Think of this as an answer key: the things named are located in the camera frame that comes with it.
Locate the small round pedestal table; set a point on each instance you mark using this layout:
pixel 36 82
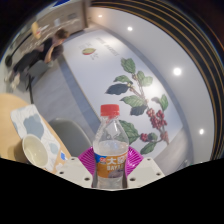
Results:
pixel 36 30

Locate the clear red-capped water bottle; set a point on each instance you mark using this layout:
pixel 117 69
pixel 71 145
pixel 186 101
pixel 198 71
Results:
pixel 111 156

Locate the grey shell chair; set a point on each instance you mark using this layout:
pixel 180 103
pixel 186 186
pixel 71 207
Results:
pixel 70 135
pixel 38 70

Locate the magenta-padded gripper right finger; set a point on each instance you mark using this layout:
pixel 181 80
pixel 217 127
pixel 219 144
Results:
pixel 143 170

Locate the coffee plant wall mural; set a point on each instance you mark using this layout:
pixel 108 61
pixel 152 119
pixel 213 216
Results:
pixel 100 66

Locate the round ceiling lights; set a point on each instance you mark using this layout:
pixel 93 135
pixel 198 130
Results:
pixel 177 71

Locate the white blue printed paper mat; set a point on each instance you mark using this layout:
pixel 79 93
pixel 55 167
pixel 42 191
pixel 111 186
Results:
pixel 31 123

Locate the black mug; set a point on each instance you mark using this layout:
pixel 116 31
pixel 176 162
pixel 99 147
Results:
pixel 34 151

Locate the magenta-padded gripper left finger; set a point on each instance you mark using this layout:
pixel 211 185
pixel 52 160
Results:
pixel 78 171

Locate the person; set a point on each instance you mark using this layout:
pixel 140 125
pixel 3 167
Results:
pixel 50 50

